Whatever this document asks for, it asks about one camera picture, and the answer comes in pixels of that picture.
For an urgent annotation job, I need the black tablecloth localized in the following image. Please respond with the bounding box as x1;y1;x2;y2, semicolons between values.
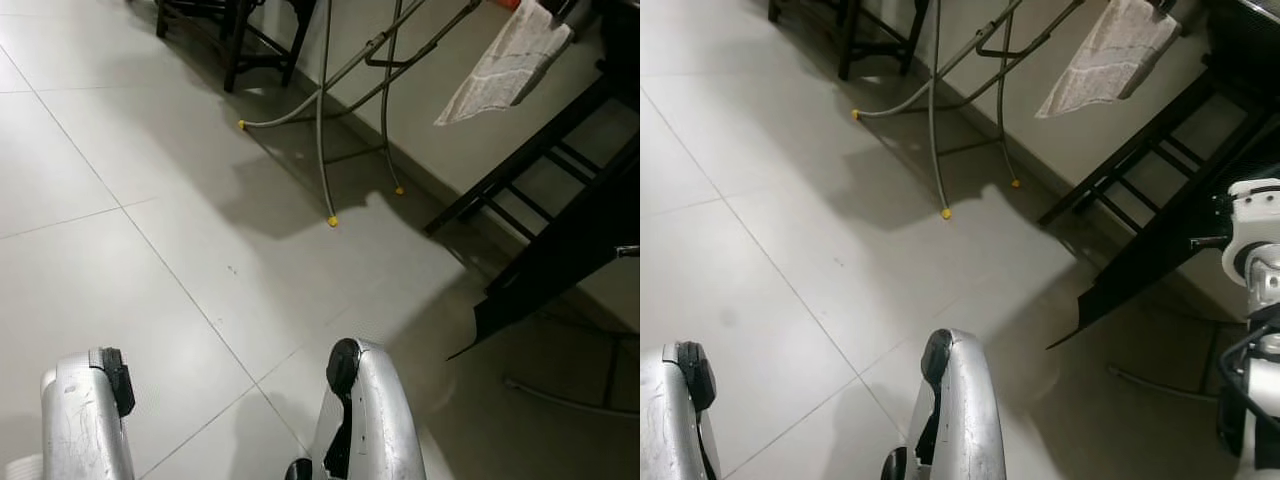
447;130;641;361
1047;150;1280;351

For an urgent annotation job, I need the grey patterned hanging cloth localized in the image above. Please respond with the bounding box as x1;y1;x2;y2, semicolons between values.
433;0;574;127
1035;0;1183;119

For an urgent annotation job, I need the grey metal drying rack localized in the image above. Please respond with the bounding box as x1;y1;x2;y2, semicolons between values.
852;0;1091;221
237;0;491;229

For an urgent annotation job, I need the black wooden frame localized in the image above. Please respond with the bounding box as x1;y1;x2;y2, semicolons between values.
422;60;641;241
1038;60;1280;231

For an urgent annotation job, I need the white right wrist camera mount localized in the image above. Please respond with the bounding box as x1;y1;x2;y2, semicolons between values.
1222;178;1280;246

